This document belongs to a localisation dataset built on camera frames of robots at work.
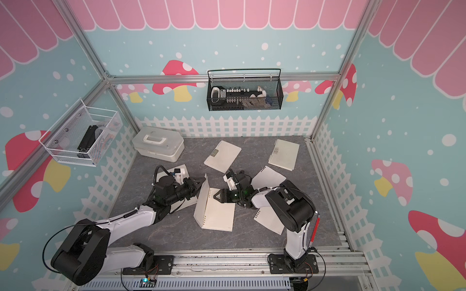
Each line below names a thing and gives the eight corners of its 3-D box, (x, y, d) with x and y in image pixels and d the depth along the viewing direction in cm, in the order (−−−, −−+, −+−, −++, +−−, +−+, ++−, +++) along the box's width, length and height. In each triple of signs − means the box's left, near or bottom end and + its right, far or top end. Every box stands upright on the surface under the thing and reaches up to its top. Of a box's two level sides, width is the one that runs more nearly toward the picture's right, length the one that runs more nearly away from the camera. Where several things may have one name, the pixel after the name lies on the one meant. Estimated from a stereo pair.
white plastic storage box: (135, 155, 114) (125, 141, 104) (150, 138, 124) (142, 123, 114) (175, 166, 109) (168, 152, 99) (187, 147, 119) (183, 132, 109)
